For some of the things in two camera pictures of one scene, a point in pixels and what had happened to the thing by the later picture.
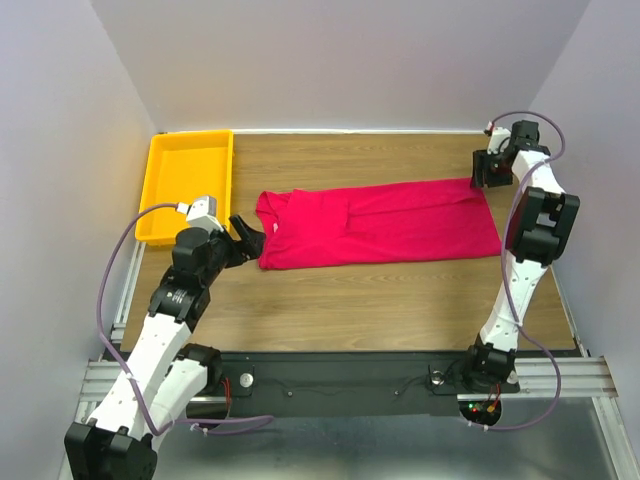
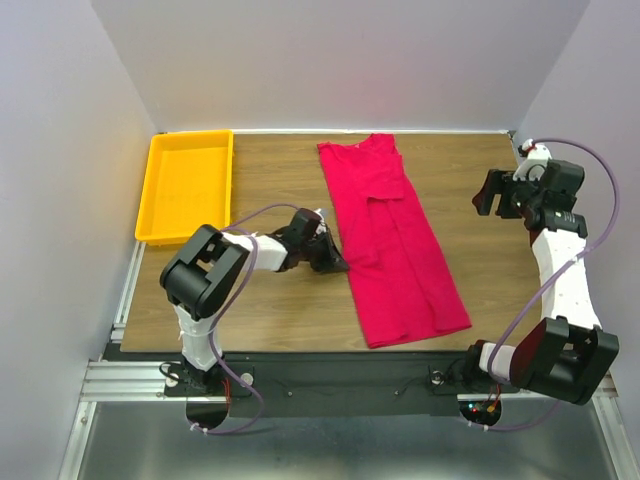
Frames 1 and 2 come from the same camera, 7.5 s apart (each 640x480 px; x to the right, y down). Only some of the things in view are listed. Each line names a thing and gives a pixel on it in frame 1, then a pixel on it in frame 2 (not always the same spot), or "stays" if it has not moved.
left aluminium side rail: (119, 325) stays
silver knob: (437, 377) stays
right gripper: (479, 159) -> (496, 182)
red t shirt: (438, 219) -> (403, 277)
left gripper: (250, 245) -> (331, 261)
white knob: (246, 380) stays
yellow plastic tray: (180, 168) stays
